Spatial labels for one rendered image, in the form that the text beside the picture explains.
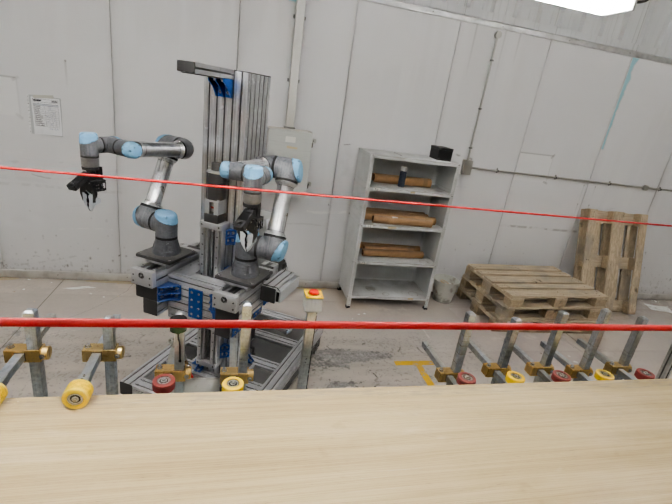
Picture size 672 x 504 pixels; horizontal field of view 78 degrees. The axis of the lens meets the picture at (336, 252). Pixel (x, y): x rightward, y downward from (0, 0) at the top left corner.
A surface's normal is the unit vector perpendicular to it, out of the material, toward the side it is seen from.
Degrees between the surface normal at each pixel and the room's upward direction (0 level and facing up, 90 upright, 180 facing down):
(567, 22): 90
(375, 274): 90
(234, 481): 0
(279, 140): 90
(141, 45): 90
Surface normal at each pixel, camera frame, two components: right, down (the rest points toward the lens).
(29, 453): 0.14, -0.93
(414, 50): 0.21, 0.37
